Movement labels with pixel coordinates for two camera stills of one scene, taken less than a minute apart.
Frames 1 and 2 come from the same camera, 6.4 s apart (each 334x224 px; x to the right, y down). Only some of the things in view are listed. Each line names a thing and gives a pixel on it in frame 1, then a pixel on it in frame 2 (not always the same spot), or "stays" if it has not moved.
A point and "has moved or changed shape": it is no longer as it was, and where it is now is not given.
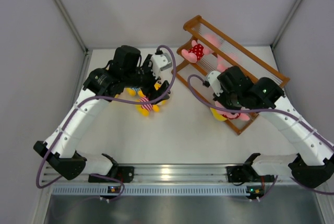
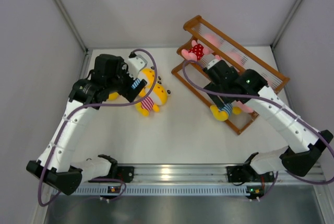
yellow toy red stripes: [144, 109] stays
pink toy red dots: [242, 115] has moved or changed shape
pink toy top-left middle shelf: [196, 52] stays
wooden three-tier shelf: [207, 50] stays
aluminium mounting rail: [164, 175] stays
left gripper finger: [162, 89] -> [135, 92]
